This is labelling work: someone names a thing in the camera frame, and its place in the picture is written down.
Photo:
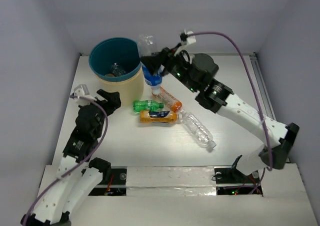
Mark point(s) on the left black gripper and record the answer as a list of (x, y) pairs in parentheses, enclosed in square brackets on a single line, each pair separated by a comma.
[(105, 103)]

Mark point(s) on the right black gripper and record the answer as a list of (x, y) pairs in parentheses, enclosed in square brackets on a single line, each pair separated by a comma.
[(154, 61)]

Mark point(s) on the clear bottle blue label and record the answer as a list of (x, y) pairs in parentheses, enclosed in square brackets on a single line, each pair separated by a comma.
[(148, 51)]

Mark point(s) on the small orange bottle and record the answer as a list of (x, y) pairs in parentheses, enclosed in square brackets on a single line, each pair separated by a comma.
[(109, 75)]

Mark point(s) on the clear bottle white cap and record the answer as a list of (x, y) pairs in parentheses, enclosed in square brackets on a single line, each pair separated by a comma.
[(117, 70)]

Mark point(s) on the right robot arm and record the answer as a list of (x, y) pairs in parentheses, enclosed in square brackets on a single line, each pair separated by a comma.
[(277, 138)]

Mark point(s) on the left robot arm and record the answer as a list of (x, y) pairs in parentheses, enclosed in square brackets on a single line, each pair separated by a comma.
[(78, 172)]

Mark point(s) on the teal and cream bin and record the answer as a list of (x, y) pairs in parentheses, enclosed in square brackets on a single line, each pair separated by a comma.
[(124, 52)]

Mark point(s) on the green plastic bottle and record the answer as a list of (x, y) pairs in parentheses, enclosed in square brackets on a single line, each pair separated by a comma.
[(148, 105)]

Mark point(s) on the yellow bottle blue label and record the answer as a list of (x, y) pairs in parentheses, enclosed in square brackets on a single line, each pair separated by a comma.
[(158, 116)]

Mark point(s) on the orange bottle white label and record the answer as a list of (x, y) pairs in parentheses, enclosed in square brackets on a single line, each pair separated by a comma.
[(169, 100)]

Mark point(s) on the clear ribbed plastic bottle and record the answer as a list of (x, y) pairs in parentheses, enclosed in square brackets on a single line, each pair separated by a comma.
[(197, 130)]

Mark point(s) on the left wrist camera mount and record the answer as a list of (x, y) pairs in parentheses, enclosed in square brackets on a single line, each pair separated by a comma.
[(81, 95)]

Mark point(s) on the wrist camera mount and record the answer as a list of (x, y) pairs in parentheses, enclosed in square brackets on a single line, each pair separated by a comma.
[(81, 95), (187, 38)]

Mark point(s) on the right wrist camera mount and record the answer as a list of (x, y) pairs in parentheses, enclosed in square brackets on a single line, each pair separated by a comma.
[(187, 38)]

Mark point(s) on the silver taped front rail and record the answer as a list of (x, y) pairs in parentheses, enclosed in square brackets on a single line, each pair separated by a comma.
[(170, 181)]

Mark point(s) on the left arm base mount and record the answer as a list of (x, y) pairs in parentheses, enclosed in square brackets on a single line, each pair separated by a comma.
[(114, 186)]

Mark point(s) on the aluminium rail right edge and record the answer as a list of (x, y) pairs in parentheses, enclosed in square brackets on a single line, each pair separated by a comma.
[(262, 87)]

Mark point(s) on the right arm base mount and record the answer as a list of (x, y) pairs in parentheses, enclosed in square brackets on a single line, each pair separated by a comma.
[(230, 181)]

